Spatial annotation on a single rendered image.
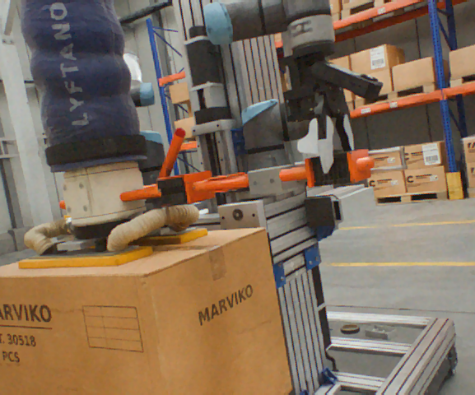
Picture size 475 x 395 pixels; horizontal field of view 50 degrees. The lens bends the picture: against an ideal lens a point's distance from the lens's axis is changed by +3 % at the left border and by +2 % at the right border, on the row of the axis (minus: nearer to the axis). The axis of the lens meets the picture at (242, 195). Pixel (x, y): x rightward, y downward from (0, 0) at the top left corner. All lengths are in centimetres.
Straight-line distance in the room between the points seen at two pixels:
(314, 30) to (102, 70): 50
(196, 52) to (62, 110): 69
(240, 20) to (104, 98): 37
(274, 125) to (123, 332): 76
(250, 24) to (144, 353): 63
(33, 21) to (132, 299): 63
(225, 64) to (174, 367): 111
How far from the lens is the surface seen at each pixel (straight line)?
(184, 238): 117
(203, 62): 173
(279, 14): 98
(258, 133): 148
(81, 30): 118
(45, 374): 122
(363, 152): 87
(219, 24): 98
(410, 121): 958
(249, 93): 174
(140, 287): 92
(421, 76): 820
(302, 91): 86
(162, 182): 104
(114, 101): 117
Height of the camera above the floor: 111
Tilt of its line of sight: 4 degrees down
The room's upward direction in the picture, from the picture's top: 10 degrees counter-clockwise
